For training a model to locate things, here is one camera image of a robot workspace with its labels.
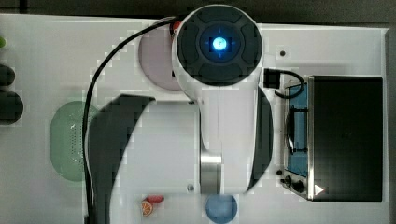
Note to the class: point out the lilac round plate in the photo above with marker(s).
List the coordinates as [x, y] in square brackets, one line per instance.
[155, 58]

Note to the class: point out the black toaster oven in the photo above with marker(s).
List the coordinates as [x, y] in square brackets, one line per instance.
[334, 139]

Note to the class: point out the green toy lime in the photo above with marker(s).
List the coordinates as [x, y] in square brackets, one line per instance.
[3, 42]

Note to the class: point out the red toy fruit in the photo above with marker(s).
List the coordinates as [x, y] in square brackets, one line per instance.
[155, 198]

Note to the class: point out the blue plastic cup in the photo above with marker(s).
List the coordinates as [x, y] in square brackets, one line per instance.
[220, 208]

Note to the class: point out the green perforated colander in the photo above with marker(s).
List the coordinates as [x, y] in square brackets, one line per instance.
[65, 141]

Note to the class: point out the toy orange slice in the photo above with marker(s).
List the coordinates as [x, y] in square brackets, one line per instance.
[147, 208]

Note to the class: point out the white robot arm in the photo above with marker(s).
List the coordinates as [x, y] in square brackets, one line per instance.
[211, 144]

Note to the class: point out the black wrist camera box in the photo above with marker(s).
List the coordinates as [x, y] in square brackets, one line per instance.
[271, 78]

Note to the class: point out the small black bowl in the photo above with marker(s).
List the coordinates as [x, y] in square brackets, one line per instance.
[7, 75]

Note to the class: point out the large black bowl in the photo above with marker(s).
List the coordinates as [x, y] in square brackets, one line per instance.
[11, 107]

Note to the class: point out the red ketchup bottle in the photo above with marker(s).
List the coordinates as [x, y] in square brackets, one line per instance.
[174, 26]

